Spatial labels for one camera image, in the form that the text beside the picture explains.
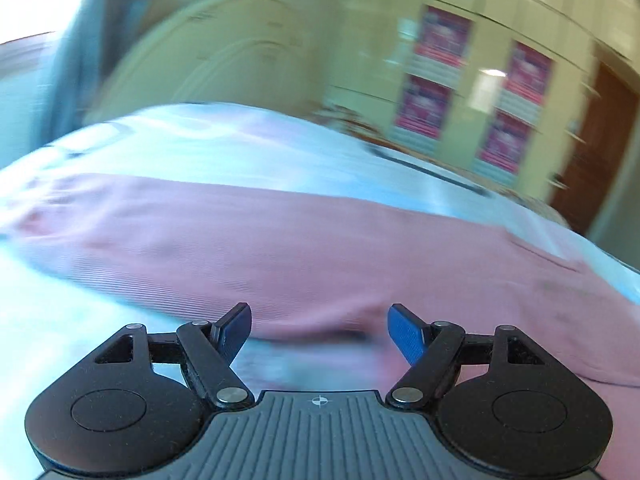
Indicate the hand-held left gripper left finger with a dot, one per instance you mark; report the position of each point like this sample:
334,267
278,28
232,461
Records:
234,327

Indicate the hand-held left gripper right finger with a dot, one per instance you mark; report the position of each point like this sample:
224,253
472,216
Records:
406,334

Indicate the pink cloth garment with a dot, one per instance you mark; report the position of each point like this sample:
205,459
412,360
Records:
300,240

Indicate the brown wooden door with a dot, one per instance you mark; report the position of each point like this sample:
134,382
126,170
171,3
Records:
600,150

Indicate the cream bed headboard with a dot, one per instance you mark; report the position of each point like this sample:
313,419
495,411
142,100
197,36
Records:
200,60

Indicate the cream wardrobe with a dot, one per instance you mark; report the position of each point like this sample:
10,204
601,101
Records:
370,35

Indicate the grey-blue curtain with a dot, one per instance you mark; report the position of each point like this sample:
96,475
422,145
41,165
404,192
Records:
85,35

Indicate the pink wall poster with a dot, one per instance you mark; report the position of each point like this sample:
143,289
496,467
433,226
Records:
422,110
527,77
442,35
505,145

